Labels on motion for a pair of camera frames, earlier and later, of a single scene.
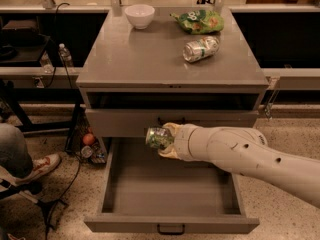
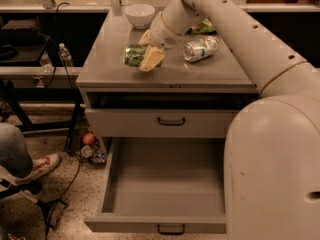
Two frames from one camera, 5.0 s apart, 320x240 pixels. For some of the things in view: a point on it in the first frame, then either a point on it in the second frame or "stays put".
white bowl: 140,15 stays put
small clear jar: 86,151 stays put
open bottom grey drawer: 146,191 stays put
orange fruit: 88,139 stays put
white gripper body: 182,142 to 161,32
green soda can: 158,137 to 134,54
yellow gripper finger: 173,127 to 146,38
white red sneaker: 40,166 stays put
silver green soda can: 203,48 stays put
